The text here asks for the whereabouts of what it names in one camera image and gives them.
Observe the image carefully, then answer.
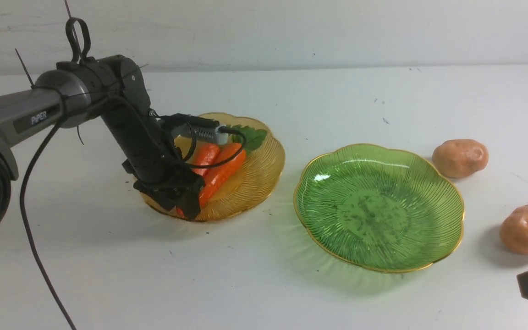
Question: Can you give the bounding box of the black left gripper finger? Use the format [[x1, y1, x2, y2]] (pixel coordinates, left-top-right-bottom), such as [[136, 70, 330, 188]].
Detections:
[[154, 188, 201, 220]]

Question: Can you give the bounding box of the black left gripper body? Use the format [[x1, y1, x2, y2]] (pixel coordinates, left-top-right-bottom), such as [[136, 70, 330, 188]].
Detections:
[[101, 99, 204, 200]]

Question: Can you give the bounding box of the orange toy carrot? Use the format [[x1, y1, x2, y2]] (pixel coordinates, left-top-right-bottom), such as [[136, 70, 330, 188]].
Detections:
[[176, 143, 220, 219], [199, 125, 268, 208]]

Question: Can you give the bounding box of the amber ribbed glass plate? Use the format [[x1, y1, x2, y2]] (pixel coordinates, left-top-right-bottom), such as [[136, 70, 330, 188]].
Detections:
[[139, 112, 286, 222]]

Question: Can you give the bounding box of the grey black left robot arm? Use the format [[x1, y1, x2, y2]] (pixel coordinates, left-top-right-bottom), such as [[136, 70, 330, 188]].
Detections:
[[0, 55, 204, 222]]

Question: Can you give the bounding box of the green ribbed glass plate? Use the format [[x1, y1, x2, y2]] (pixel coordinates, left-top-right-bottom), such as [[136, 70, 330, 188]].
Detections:
[[293, 143, 465, 274]]

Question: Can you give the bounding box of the black camera cable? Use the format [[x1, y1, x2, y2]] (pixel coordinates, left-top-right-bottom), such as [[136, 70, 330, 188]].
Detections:
[[14, 0, 247, 330]]

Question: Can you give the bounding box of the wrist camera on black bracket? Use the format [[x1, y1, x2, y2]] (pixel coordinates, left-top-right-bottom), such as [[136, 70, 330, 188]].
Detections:
[[157, 113, 247, 145]]

